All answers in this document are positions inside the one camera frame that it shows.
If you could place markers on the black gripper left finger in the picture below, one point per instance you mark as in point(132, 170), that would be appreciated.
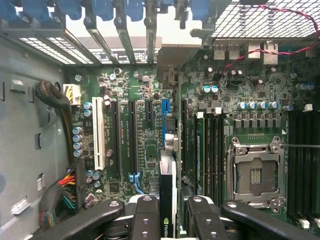
point(146, 220)

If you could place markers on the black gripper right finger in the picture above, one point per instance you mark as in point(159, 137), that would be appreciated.
point(207, 225)

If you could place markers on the metal CPU socket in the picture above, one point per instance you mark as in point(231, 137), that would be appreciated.
point(255, 175)

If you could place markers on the long black expansion slot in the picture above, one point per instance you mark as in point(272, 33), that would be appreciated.
point(116, 137)
point(133, 137)

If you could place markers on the white expansion slot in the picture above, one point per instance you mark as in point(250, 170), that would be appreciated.
point(98, 130)

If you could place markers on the blue expansion slot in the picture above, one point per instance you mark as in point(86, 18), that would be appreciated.
point(168, 107)

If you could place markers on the green motherboard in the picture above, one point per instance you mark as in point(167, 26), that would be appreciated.
point(250, 87)

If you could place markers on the black open PC case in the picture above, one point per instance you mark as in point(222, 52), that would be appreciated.
point(20, 125)

